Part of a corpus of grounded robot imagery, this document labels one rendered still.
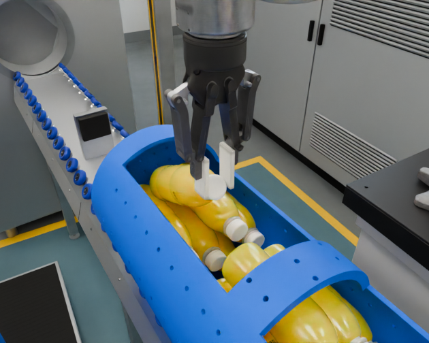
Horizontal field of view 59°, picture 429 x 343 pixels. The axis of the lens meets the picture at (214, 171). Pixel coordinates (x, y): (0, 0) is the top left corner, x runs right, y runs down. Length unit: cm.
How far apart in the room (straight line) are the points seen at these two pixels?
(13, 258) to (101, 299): 60
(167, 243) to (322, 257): 22
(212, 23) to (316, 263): 32
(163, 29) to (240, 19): 97
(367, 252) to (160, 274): 60
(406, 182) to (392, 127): 123
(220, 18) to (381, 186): 66
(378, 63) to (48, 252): 204
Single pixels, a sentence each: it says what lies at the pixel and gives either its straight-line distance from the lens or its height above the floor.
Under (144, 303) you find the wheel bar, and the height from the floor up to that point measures 92.
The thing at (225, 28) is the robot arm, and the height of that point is 150.
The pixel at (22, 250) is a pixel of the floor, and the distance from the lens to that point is 244.
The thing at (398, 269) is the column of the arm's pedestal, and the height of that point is 92.
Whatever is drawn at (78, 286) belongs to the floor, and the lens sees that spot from 215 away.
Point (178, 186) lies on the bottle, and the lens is 62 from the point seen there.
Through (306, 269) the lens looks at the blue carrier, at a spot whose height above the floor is 123.
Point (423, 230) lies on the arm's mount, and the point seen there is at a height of 106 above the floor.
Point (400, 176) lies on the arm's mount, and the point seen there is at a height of 106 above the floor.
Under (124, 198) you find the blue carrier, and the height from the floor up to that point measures 118.
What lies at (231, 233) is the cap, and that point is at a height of 113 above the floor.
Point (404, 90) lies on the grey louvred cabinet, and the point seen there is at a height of 84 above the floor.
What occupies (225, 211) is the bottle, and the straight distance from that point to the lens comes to 70.
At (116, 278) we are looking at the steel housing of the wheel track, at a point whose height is 87.
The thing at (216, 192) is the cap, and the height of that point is 125.
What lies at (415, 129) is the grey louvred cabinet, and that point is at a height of 67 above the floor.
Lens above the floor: 161
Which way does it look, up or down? 36 degrees down
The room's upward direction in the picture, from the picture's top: straight up
